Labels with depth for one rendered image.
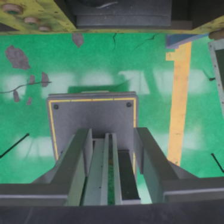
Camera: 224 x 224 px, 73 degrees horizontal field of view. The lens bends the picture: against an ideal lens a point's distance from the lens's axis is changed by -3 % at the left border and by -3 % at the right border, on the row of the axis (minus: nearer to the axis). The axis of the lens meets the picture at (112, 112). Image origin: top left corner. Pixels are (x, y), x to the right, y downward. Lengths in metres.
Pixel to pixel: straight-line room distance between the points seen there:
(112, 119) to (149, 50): 0.71
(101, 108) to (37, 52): 0.80
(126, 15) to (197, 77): 1.11
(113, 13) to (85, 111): 0.72
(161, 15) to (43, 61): 1.12
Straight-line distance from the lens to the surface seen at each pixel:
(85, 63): 1.49
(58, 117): 1.27
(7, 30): 0.89
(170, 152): 1.81
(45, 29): 0.75
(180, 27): 0.83
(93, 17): 0.74
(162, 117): 1.63
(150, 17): 0.76
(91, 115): 1.21
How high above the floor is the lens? 1.47
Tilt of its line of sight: 75 degrees down
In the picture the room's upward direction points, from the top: 177 degrees clockwise
